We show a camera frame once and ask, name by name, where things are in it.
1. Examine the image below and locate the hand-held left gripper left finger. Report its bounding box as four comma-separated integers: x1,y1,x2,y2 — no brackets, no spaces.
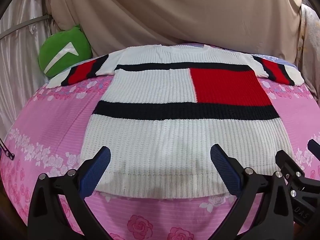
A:
27,146,112,240

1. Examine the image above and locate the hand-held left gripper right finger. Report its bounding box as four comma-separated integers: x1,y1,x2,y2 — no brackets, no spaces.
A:
210,144,294,240

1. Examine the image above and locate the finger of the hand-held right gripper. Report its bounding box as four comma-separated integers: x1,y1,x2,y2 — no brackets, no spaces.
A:
307,139,320,158
275,150,306,180

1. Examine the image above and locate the white red navy knit sweater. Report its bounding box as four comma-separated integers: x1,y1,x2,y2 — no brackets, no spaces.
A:
46,44,305,201

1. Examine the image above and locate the pink floral bedsheet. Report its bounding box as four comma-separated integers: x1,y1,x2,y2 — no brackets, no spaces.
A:
0,42,320,240

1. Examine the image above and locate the black metal clip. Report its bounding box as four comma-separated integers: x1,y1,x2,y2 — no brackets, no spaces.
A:
0,140,15,161

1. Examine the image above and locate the cream floral curtain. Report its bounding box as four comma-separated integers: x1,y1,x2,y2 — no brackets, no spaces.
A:
297,0,320,92

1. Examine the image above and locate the green round pillow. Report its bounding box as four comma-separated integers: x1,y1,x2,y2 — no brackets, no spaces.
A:
38,24,93,78

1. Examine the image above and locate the white satin curtain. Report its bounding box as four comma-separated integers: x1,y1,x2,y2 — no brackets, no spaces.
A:
0,0,58,138

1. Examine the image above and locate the beige draped cloth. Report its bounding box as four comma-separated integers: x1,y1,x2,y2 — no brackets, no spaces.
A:
46,0,304,64

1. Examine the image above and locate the grey strap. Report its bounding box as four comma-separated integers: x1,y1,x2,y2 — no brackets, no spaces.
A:
0,15,52,41

